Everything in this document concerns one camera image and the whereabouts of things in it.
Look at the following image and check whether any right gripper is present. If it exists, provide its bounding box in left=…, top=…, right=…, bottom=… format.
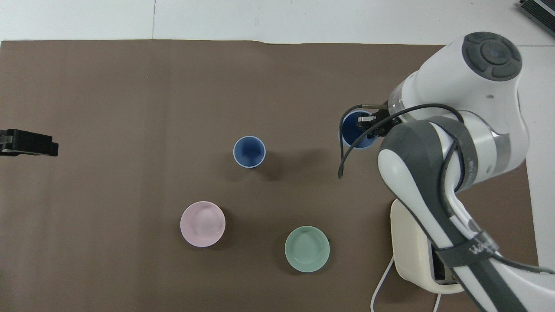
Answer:
left=356, top=103, right=403, bottom=137

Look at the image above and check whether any blue cup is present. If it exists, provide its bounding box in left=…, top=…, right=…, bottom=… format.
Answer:
left=339, top=109, right=379, bottom=150
left=233, top=136, right=266, bottom=169

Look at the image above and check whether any cream box device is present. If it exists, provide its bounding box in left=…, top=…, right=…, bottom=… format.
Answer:
left=390, top=198, right=464, bottom=295

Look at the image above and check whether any green bowl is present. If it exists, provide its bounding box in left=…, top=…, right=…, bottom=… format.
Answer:
left=284, top=226, right=330, bottom=273

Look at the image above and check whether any pink bowl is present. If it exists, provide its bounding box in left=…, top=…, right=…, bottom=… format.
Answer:
left=180, top=201, right=226, bottom=248

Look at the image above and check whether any black cable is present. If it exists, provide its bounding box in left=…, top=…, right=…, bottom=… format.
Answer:
left=337, top=103, right=465, bottom=196

